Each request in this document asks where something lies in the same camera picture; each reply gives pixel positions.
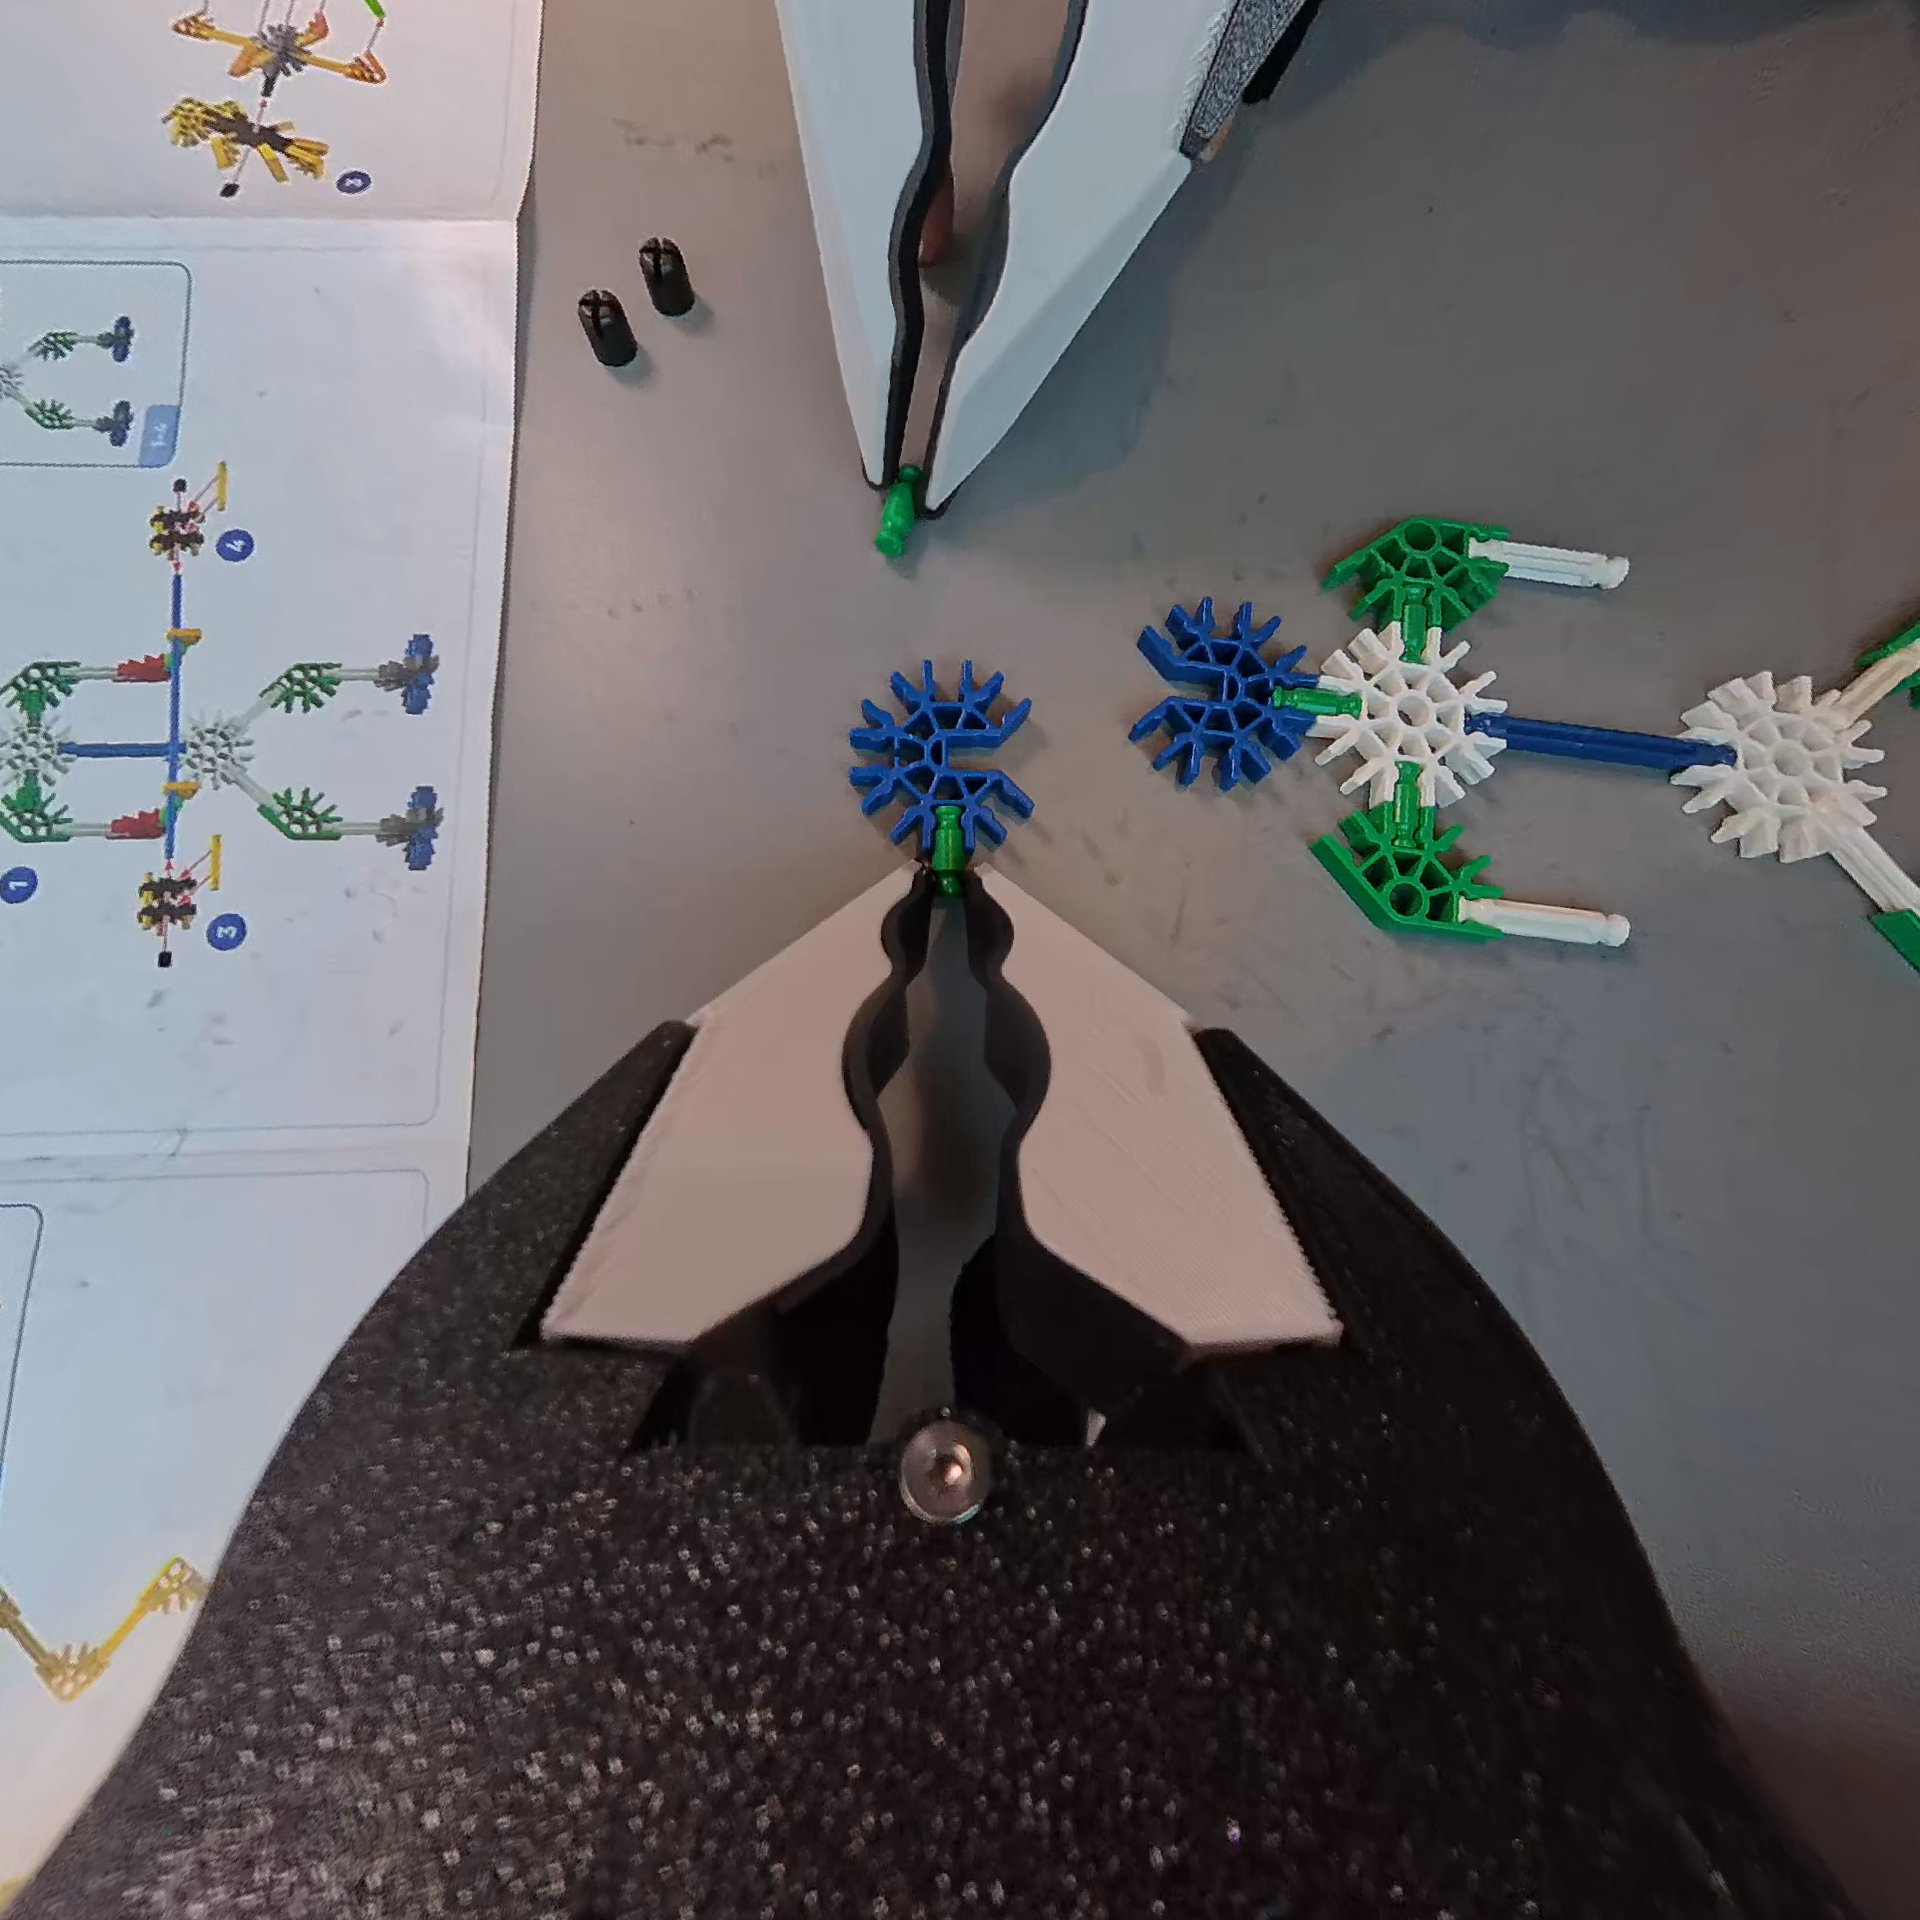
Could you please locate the folded paper instruction sheet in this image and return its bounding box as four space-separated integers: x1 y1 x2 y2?
0 0 544 1905

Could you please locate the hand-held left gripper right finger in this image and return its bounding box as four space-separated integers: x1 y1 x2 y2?
957 870 1343 1445

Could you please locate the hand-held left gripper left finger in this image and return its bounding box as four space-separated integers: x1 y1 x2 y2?
538 867 940 1445

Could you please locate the white green blue toy assembly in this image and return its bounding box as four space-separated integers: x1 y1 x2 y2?
1305 513 1920 975

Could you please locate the person's right hand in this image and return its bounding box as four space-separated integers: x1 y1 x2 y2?
918 116 1039 272

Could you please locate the blue toy connector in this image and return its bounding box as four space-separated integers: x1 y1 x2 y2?
847 660 1037 863
1129 599 1320 792

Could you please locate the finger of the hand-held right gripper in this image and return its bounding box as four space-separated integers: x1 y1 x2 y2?
774 0 961 489
918 0 1238 519

